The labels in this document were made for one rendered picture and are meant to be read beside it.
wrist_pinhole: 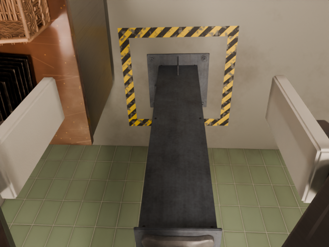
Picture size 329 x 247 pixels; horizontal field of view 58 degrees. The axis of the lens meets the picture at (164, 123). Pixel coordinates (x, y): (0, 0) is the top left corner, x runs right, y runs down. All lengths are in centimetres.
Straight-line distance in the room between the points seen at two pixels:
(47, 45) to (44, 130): 84
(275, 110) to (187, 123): 95
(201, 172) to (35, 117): 79
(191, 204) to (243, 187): 87
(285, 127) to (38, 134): 13
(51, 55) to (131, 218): 87
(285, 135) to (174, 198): 71
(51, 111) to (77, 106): 89
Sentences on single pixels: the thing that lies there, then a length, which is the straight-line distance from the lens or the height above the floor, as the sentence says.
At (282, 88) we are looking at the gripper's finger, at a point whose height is 130.
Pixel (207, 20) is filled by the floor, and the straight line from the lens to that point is 151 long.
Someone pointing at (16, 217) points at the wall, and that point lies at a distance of 168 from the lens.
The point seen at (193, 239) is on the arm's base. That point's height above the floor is 101.
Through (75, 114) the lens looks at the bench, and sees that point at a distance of 110.
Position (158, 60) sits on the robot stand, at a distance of 157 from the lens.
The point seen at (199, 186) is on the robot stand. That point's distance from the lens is 88.
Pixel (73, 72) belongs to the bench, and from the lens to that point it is 102.
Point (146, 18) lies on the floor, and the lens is 151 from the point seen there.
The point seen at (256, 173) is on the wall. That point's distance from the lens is 179.
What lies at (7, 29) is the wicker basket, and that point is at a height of 67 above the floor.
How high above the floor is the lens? 145
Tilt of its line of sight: 55 degrees down
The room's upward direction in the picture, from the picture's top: 176 degrees counter-clockwise
